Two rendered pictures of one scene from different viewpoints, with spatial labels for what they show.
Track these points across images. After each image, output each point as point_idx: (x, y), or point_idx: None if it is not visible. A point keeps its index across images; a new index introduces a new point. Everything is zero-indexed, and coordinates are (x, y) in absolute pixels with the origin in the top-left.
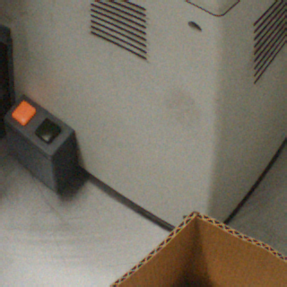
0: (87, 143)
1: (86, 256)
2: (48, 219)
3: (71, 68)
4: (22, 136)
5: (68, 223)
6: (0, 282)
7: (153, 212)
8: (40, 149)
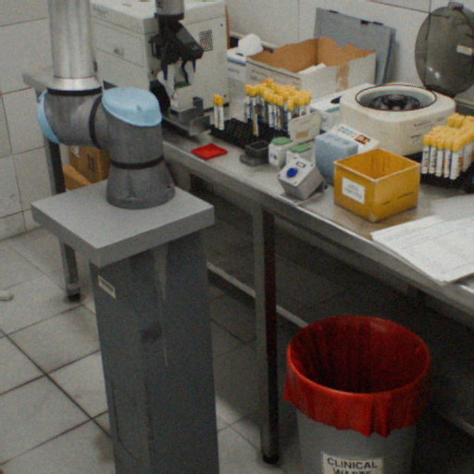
0: (201, 97)
1: (225, 114)
2: (211, 117)
3: (195, 72)
4: (193, 103)
5: (214, 115)
6: None
7: None
8: (200, 100)
